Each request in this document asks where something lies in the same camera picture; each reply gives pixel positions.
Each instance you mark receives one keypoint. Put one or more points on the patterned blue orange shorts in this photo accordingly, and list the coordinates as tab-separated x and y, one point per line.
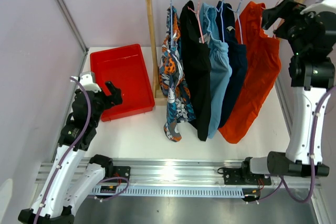
173	84

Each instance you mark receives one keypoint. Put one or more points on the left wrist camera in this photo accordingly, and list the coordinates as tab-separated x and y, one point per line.
87	80

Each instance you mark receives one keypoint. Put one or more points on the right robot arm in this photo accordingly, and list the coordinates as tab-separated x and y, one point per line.
312	79

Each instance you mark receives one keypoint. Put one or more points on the navy blue shorts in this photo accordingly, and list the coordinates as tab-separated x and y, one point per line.
237	60

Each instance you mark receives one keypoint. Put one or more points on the light blue shorts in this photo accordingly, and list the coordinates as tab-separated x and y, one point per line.
220	68

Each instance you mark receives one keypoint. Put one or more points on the red plastic bin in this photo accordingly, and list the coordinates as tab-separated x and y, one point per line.
125	68

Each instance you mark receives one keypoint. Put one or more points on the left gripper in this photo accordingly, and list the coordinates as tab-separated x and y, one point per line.
115	98

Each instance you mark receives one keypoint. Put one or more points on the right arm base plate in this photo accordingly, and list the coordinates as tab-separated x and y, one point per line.
235	176

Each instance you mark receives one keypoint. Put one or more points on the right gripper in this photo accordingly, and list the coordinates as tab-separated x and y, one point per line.
282	11

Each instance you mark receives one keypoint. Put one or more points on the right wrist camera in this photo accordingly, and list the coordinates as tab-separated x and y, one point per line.
320	6

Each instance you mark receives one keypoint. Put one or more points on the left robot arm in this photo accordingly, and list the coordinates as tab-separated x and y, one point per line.
59	200

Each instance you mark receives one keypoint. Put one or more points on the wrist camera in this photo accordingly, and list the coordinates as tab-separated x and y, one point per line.
87	80
320	6

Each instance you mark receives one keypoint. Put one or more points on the black shorts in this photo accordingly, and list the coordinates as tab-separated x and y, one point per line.
197	67

